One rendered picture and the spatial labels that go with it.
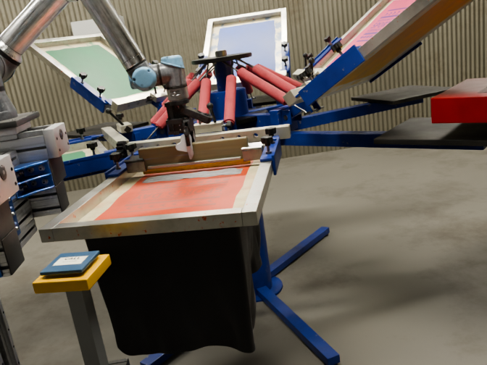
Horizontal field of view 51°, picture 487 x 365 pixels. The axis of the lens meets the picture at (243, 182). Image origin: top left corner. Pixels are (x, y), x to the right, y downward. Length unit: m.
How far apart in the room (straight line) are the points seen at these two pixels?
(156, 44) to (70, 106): 1.15
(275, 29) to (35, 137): 2.41
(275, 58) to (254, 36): 0.33
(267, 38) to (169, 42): 2.15
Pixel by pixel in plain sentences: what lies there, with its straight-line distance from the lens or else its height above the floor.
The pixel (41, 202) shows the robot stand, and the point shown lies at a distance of 1.72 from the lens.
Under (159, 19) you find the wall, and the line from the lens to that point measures 5.65.
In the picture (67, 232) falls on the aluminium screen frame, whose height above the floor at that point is 0.97.
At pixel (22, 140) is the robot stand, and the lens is 1.69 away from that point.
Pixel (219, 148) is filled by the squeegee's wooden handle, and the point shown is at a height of 1.03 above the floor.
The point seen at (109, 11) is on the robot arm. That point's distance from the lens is 1.67.
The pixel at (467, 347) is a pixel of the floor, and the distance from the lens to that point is 2.47.
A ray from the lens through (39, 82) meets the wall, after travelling 5.90.
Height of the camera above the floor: 1.40
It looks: 16 degrees down
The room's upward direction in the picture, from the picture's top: 8 degrees counter-clockwise
